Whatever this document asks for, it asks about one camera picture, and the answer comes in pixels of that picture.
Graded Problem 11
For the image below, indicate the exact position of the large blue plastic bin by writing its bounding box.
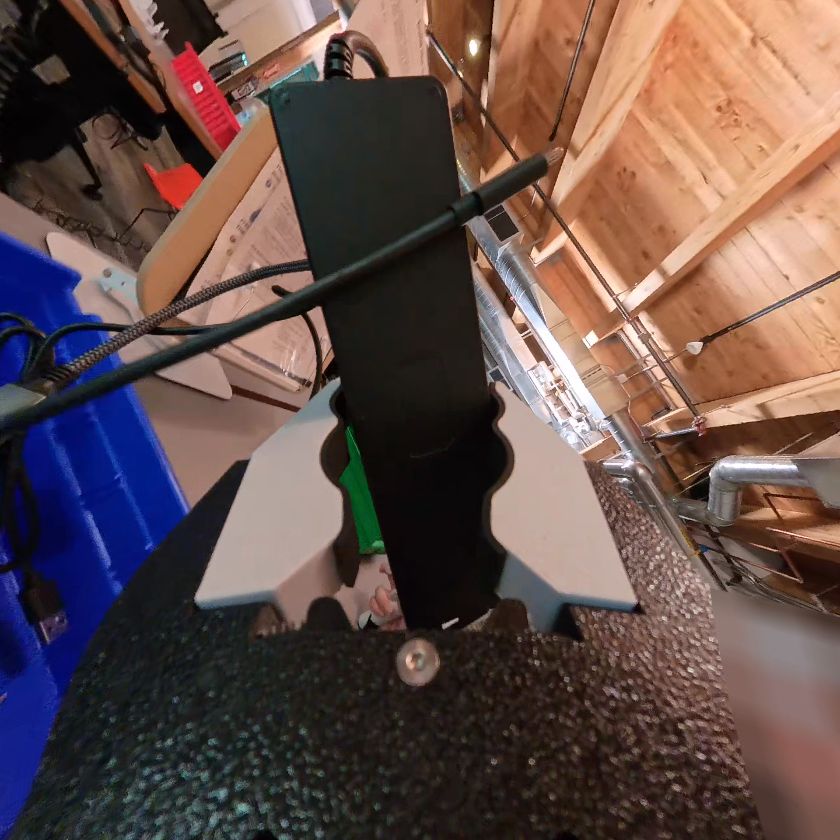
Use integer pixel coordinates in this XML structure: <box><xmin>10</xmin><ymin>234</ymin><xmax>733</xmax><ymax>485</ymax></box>
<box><xmin>0</xmin><ymin>230</ymin><xmax>191</xmax><ymax>840</ymax></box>

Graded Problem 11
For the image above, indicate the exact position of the wooden desk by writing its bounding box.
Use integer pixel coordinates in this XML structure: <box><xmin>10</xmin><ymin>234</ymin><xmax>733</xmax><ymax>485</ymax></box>
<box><xmin>59</xmin><ymin>0</ymin><xmax>224</xmax><ymax>158</ymax></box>

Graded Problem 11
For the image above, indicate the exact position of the red plastic bin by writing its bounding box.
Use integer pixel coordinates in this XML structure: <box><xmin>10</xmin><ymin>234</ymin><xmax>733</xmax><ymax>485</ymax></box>
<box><xmin>171</xmin><ymin>42</ymin><xmax>242</xmax><ymax>153</ymax></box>

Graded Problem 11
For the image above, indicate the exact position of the instruction sheet in acrylic stand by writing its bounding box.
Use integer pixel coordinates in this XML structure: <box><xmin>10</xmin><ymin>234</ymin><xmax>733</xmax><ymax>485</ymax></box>
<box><xmin>187</xmin><ymin>151</ymin><xmax>329</xmax><ymax>395</ymax></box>

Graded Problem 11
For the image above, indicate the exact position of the slim black usb cable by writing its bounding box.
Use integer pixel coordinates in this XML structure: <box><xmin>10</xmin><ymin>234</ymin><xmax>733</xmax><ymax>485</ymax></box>
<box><xmin>0</xmin><ymin>147</ymin><xmax>565</xmax><ymax>437</ymax></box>

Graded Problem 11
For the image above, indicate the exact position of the grey braided cable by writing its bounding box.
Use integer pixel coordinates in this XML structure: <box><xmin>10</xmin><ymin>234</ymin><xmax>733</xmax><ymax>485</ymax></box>
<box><xmin>0</xmin><ymin>259</ymin><xmax>311</xmax><ymax>424</ymax></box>

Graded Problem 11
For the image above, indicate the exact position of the metal ventilation duct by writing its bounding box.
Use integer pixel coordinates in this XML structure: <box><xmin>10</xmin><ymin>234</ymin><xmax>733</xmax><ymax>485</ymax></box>
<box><xmin>459</xmin><ymin>164</ymin><xmax>657</xmax><ymax>500</ymax></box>

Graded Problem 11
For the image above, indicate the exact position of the thin black cable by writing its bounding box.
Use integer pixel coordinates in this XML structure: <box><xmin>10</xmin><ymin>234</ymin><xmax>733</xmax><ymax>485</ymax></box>
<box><xmin>0</xmin><ymin>314</ymin><xmax>217</xmax><ymax>395</ymax></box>
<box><xmin>270</xmin><ymin>283</ymin><xmax>326</xmax><ymax>395</ymax></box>

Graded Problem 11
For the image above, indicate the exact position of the thick black hub cable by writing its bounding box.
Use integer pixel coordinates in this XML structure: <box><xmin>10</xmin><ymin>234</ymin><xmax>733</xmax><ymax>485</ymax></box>
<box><xmin>325</xmin><ymin>29</ymin><xmax>389</xmax><ymax>81</ymax></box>

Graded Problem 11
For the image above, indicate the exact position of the black usb hub box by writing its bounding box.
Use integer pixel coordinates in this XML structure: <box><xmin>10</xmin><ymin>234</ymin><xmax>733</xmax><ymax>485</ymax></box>
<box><xmin>269</xmin><ymin>75</ymin><xmax>509</xmax><ymax>631</ymax></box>

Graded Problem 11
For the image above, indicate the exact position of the silver elbow pipe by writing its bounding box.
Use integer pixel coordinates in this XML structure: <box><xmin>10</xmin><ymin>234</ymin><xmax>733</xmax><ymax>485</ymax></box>
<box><xmin>600</xmin><ymin>453</ymin><xmax>840</xmax><ymax>527</ymax></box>

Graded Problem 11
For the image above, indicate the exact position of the person's right hand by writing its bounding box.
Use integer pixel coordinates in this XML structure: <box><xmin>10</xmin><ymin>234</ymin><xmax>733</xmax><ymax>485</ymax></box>
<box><xmin>357</xmin><ymin>567</ymin><xmax>403</xmax><ymax>631</ymax></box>

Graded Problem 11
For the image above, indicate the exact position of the wooden board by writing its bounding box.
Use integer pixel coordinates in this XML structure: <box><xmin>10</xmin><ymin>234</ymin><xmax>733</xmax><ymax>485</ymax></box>
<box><xmin>136</xmin><ymin>101</ymin><xmax>280</xmax><ymax>329</ymax></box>

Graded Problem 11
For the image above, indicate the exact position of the orange chair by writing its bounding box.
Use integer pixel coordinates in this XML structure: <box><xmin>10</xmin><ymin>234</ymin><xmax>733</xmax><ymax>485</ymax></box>
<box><xmin>143</xmin><ymin>161</ymin><xmax>204</xmax><ymax>211</ymax></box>

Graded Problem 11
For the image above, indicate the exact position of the green plastic bin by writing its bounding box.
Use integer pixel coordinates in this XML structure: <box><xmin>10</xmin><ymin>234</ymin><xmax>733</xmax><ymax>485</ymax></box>
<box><xmin>344</xmin><ymin>425</ymin><xmax>388</xmax><ymax>555</ymax></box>

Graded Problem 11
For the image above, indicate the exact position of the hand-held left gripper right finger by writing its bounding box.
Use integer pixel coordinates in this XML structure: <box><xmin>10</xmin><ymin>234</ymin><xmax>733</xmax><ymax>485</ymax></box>
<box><xmin>484</xmin><ymin>384</ymin><xmax>641</xmax><ymax>636</ymax></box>

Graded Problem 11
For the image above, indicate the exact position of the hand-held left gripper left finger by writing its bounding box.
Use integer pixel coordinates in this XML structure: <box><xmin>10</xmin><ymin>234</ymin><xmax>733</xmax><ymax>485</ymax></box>
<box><xmin>195</xmin><ymin>381</ymin><xmax>362</xmax><ymax>627</ymax></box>

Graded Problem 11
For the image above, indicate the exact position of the white stand foot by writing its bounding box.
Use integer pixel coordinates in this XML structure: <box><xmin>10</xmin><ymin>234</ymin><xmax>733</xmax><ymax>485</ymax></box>
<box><xmin>45</xmin><ymin>231</ymin><xmax>235</xmax><ymax>401</ymax></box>

